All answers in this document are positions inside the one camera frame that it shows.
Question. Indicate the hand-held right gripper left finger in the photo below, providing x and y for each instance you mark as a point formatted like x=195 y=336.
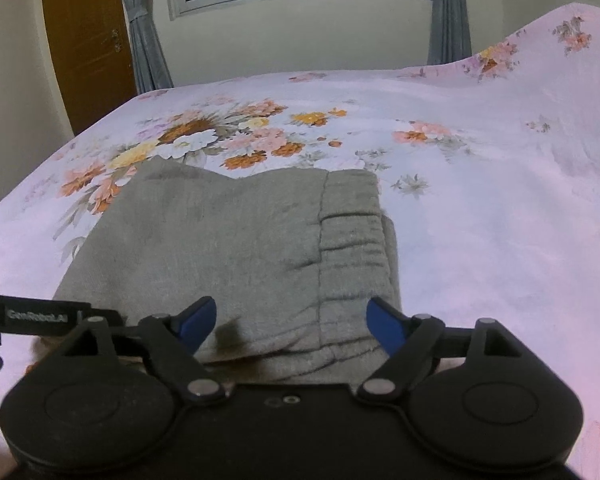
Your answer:
x=200 y=317

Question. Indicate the pink floral bed sheet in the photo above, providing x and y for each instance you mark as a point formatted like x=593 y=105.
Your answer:
x=480 y=210

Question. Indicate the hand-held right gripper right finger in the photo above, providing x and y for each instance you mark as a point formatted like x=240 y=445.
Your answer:
x=387 y=322

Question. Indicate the grey pants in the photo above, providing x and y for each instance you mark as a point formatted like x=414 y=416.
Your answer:
x=230 y=240

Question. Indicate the brown wooden door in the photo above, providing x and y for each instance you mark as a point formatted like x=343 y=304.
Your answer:
x=85 y=45

